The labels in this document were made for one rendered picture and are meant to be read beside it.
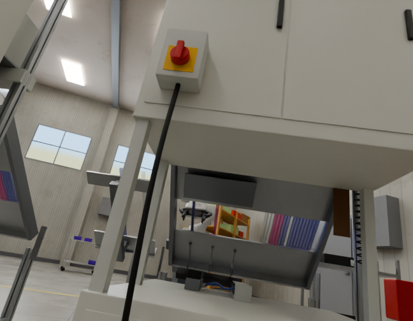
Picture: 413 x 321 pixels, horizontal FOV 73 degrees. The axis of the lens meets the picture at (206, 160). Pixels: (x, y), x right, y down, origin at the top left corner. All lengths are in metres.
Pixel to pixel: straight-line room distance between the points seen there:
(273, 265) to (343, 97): 0.97
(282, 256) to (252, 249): 0.14
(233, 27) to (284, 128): 0.33
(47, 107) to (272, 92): 11.98
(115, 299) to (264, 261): 0.98
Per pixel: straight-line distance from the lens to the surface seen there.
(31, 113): 12.50
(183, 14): 0.87
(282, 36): 0.82
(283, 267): 1.50
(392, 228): 5.65
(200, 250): 1.45
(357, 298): 1.10
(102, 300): 0.61
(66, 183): 11.34
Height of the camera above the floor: 0.70
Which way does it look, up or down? 21 degrees up
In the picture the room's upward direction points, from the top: 10 degrees clockwise
